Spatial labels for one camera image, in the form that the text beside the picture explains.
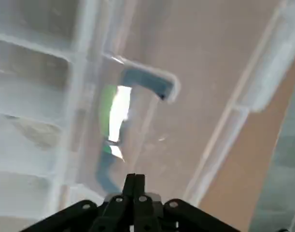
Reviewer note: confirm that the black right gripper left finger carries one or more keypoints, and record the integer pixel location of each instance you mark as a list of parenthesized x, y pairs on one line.
[(118, 212)]

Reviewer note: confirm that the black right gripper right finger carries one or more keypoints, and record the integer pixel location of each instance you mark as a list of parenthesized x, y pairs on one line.
[(142, 212)]

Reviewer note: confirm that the clear plastic compartment box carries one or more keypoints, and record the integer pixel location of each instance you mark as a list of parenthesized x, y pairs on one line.
[(29, 96)]

